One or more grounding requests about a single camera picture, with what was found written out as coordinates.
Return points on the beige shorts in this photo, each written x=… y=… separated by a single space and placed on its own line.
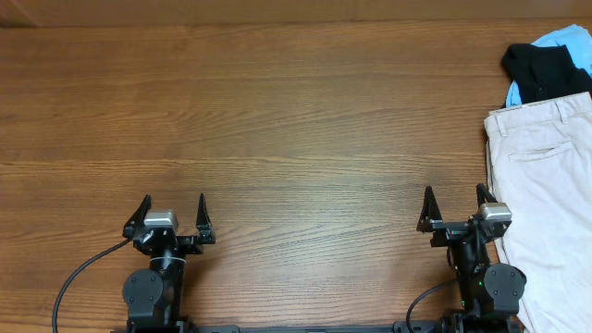
x=539 y=164

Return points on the black garment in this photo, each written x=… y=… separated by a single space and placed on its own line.
x=542 y=73

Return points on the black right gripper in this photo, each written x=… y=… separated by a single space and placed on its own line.
x=430 y=220

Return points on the light blue garment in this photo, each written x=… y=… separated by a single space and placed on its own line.
x=576 y=38

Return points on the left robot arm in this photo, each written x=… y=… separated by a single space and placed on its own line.
x=154 y=294

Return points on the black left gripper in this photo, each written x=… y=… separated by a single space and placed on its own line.
x=191 y=245

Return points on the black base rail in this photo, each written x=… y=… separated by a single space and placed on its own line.
x=421 y=326

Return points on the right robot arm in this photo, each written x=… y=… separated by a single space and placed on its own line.
x=490 y=293

